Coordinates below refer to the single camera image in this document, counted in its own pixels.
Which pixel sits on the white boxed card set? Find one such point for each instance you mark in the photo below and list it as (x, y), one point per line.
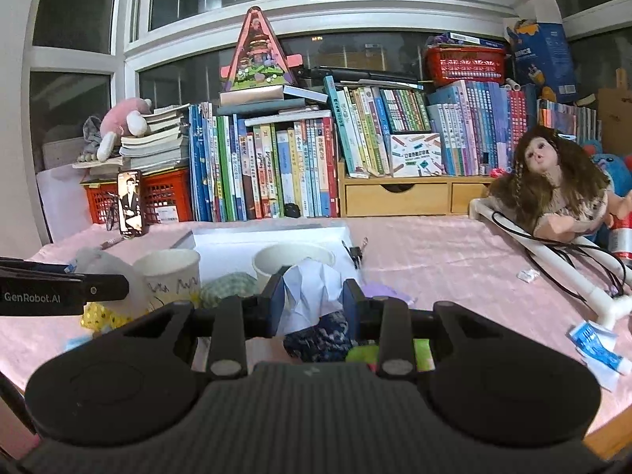
(416, 155)

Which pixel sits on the pink bow plush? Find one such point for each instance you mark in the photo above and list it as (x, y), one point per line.
(375, 290)

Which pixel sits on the row of children books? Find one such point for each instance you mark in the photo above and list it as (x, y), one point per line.
(273, 151)

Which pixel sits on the smartphone on stand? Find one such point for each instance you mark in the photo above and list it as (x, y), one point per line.
(130, 204)

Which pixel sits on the brown haired doll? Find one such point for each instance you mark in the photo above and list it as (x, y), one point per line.
(554, 190)

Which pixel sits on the dark blue patterned cloth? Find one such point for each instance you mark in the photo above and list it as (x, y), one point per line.
(327, 341)

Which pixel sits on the black binder clip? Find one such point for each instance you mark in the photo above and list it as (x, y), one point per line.
(356, 253)

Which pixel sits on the red plastic crate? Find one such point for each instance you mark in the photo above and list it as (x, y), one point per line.
(166, 194)

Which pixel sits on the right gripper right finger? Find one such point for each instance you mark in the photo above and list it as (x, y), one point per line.
(387, 321)

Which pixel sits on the yellow sequin bow plush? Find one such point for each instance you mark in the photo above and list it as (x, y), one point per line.
(100, 319)

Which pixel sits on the white cardboard box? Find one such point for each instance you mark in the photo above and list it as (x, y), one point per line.
(226, 250)

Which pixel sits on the stack of paper books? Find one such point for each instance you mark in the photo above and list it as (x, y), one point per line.
(164, 146)

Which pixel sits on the white paper cup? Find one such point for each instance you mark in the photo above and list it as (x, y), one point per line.
(271, 259)

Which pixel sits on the pink plush rabbit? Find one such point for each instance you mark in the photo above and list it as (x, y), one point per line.
(127, 118)

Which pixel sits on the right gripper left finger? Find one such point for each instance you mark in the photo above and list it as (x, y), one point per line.
(237, 319)

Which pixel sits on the red basket on books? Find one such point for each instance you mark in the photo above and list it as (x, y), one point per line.
(449, 63)

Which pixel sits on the blue plush toy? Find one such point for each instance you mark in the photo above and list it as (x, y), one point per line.
(616, 168)

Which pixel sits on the triangular toy house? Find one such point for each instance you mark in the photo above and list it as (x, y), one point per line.
(259, 59)

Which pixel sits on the wooden drawer organizer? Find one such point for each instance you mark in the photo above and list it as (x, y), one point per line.
(387, 196)

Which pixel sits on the doodled paper cup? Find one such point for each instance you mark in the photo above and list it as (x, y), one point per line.
(170, 276)

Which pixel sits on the blue tissue packet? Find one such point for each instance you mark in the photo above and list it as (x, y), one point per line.
(596, 346)

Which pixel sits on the white cloth hat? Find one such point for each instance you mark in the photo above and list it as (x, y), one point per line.
(312, 291)

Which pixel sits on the green checkered cloth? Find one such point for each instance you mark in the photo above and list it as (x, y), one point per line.
(233, 284)

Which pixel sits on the blue cardboard box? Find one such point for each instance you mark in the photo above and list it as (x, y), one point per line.
(542, 57)

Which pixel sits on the pink tablecloth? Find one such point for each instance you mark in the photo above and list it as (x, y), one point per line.
(427, 258)

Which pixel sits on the white pvc pipe frame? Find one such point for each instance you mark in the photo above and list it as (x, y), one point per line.
(608, 309)

